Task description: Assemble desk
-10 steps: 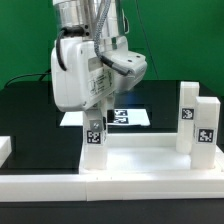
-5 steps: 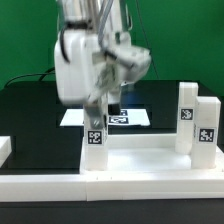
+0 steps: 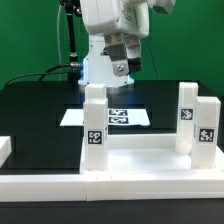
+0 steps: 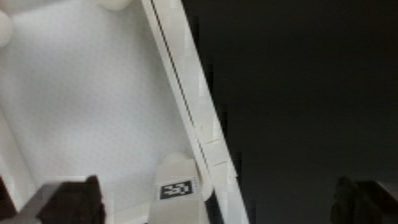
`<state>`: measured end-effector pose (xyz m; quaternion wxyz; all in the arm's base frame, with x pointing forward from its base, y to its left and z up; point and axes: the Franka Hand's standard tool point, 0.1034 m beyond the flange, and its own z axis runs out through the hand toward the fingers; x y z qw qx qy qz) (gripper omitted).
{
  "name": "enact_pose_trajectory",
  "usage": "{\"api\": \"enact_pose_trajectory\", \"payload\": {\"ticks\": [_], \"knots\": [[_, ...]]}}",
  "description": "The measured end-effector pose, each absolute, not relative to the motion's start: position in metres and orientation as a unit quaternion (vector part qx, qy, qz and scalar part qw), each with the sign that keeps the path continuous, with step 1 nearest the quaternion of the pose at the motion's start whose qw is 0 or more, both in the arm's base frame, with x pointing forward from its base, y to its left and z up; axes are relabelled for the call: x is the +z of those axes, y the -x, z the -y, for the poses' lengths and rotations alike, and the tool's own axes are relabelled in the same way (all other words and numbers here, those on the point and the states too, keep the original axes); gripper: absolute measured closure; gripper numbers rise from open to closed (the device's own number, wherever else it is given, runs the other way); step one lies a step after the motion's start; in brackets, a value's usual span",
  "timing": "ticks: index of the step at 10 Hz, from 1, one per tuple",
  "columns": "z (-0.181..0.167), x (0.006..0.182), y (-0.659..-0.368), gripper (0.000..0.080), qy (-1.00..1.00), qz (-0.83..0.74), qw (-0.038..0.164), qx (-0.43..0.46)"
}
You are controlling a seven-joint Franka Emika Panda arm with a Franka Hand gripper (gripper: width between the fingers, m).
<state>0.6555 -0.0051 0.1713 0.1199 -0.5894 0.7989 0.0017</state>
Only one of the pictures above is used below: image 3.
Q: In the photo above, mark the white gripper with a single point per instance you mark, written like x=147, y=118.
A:
x=108, y=17

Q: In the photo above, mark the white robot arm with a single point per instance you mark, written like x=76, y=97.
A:
x=97, y=64

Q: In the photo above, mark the fiducial marker sheet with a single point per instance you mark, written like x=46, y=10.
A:
x=116, y=117

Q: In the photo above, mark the white L-shaped obstacle fence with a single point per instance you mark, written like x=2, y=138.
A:
x=102, y=185

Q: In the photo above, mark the white desk tabletop panel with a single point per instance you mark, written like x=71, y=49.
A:
x=145, y=153

